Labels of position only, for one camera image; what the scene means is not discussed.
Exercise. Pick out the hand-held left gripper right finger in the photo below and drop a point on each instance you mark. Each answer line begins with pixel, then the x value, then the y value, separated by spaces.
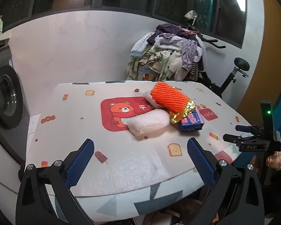
pixel 201 164

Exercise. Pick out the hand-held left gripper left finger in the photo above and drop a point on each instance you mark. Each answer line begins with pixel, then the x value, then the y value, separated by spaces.
pixel 80 161

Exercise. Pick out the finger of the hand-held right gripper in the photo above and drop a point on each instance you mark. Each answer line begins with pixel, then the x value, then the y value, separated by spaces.
pixel 234 138
pixel 243 128

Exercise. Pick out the person's right hand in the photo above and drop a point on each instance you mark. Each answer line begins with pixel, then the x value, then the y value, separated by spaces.
pixel 275 160

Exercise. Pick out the blue cardboard box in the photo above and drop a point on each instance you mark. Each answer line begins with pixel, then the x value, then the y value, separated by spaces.
pixel 192 122

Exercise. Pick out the black exercise bike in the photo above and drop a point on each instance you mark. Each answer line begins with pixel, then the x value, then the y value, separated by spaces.
pixel 227 82

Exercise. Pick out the gold foil wrapper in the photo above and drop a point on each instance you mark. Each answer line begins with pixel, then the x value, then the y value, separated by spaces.
pixel 187 110

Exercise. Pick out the orange foam fruit net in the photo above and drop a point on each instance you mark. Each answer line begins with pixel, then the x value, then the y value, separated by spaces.
pixel 171 96

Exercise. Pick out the white foam wrap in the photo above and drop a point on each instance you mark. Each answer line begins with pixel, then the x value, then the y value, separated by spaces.
pixel 148 96

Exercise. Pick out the grey washing machine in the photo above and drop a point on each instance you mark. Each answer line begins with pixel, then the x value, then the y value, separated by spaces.
pixel 7 98

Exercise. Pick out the pile of clothes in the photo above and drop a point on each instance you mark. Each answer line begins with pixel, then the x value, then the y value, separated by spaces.
pixel 164 58

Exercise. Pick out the white hanging cloth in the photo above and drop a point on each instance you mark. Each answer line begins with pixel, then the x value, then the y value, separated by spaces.
pixel 190 14

